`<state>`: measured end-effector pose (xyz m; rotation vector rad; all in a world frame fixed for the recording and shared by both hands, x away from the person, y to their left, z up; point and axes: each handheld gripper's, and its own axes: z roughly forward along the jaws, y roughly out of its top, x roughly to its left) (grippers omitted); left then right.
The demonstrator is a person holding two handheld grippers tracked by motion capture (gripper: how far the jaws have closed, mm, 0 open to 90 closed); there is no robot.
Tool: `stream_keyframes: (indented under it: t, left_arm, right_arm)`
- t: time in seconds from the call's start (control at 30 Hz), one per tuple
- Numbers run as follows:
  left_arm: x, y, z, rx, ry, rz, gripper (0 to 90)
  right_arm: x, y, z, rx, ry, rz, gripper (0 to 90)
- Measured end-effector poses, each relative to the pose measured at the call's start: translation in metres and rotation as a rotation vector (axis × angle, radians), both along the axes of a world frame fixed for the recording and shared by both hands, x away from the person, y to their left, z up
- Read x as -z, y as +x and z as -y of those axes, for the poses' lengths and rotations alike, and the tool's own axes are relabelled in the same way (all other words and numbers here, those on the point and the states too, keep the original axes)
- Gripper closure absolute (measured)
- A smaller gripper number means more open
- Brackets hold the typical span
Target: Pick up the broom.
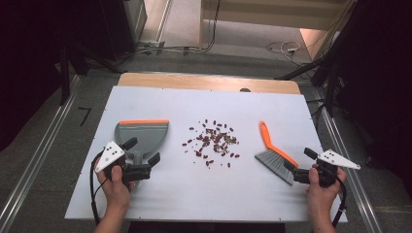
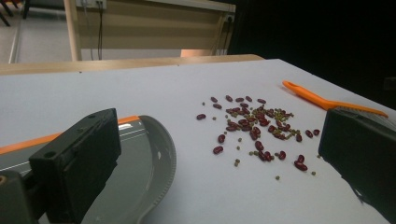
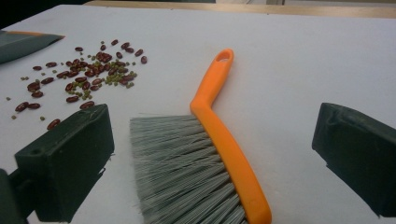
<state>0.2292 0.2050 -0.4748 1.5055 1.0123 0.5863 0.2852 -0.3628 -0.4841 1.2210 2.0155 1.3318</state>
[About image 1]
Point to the dark curtain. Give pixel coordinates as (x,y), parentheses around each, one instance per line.
(32,48)
(382,64)

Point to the wooden table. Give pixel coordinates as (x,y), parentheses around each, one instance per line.
(194,82)

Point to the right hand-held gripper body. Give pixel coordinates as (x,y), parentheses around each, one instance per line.
(327,173)

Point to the light brown panel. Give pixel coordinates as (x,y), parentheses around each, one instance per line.
(312,40)

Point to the aluminium profile post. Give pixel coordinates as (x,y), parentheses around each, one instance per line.
(163,22)

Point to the person's right hand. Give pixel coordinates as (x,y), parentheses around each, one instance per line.
(324,197)

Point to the grey cabinet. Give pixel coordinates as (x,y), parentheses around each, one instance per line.
(137,16)

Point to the orange brush with grey bristles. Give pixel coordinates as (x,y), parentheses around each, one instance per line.
(273,160)

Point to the pile of red and green beans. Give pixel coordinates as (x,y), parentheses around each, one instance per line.
(213,139)

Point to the metal floor rail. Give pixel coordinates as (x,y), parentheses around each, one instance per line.
(48,136)
(361,194)

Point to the dark table grommet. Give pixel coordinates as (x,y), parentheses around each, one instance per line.
(245,90)

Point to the dark cabinet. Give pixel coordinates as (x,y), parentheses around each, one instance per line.
(116,29)

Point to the beige wooden furniture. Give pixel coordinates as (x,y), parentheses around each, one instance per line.
(275,13)

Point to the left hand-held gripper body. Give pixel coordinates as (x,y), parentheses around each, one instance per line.
(136,172)

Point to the person's left hand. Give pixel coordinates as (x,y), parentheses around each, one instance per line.
(115,191)

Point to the grey dustpan with orange edge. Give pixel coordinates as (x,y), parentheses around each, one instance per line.
(142,136)

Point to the black metal stand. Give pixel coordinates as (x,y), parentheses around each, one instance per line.
(64,74)
(330,93)

